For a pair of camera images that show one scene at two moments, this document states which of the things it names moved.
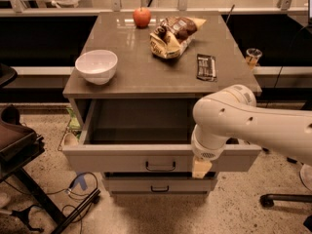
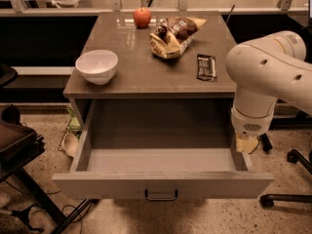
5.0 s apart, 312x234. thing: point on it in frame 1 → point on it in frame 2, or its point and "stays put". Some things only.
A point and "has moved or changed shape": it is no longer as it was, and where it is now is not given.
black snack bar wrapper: [206, 67] stays put
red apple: [141, 17] stays put
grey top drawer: [141, 136] has moved or changed shape
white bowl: [97, 66] stays put
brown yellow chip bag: [174, 35] stays put
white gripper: [207, 151] → [252, 123]
